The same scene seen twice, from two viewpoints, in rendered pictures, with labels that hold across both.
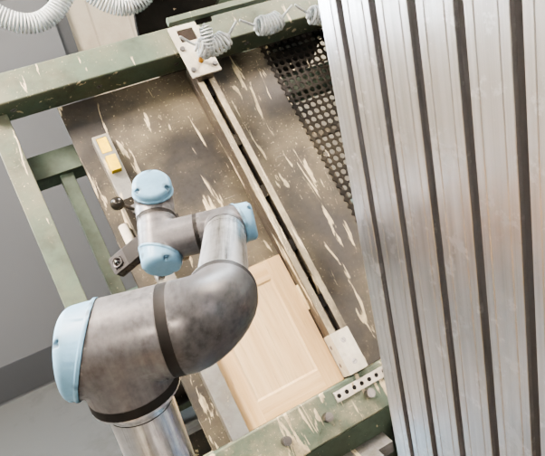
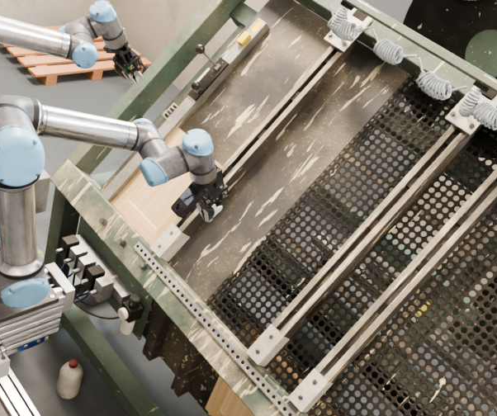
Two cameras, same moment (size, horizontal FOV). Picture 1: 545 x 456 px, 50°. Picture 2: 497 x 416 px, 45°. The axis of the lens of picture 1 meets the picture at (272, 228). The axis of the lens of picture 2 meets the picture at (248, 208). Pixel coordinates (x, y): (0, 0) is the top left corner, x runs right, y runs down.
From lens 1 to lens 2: 183 cm
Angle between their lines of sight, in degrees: 50
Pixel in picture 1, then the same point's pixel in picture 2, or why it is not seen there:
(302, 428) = (114, 230)
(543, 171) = not seen: outside the picture
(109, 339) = not seen: outside the picture
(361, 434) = (124, 276)
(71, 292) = (155, 67)
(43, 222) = (191, 28)
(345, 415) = (127, 256)
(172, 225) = (75, 27)
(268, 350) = (160, 193)
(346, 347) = (166, 237)
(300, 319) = not seen: hidden behind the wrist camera
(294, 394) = (137, 221)
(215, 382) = (130, 167)
